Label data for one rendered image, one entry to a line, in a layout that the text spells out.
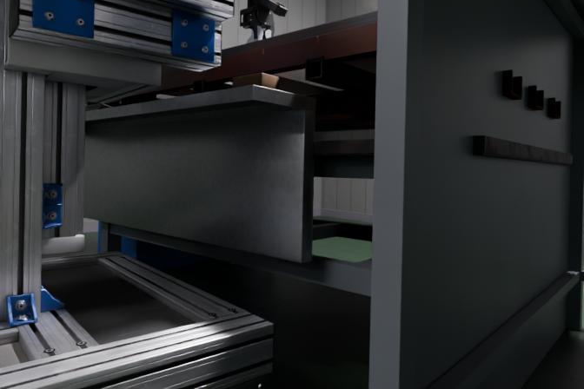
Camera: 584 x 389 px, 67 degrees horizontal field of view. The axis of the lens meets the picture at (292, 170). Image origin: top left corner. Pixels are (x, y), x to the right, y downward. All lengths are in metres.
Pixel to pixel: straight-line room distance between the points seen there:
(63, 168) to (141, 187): 0.56
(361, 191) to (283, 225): 3.49
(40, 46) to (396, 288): 0.71
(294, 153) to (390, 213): 0.52
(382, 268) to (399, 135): 0.16
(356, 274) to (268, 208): 0.26
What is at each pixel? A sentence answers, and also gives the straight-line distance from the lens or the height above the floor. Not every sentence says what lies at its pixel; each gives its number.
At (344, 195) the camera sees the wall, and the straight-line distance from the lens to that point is 4.66.
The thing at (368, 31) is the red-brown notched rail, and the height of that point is 0.81.
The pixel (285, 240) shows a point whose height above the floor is 0.35.
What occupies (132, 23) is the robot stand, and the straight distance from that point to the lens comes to 0.87.
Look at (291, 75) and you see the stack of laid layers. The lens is 1.51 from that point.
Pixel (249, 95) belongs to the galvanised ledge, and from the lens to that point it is 0.89.
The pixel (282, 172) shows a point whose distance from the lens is 1.03.
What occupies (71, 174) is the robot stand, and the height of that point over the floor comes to 0.49.
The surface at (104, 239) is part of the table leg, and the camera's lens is 2.00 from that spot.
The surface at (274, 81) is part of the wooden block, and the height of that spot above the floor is 0.72.
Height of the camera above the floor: 0.51
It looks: level
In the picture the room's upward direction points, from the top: 1 degrees clockwise
